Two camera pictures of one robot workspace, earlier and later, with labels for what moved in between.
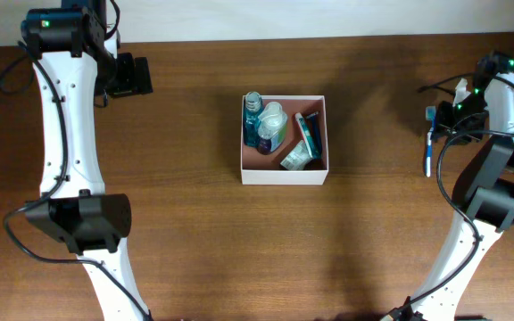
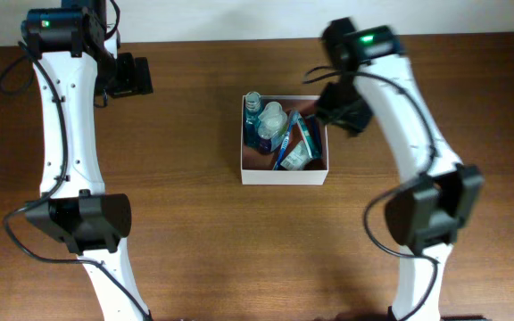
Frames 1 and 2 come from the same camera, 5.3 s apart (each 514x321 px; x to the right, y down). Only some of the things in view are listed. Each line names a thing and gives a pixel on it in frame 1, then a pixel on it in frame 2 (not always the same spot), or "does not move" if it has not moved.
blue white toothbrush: (431, 116) -> (294, 119)
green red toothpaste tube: (306, 133) does not move
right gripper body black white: (468, 113) -> (342, 104)
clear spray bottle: (271, 128) does not move
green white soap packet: (298, 159) does not move
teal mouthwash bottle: (252, 110) does not move
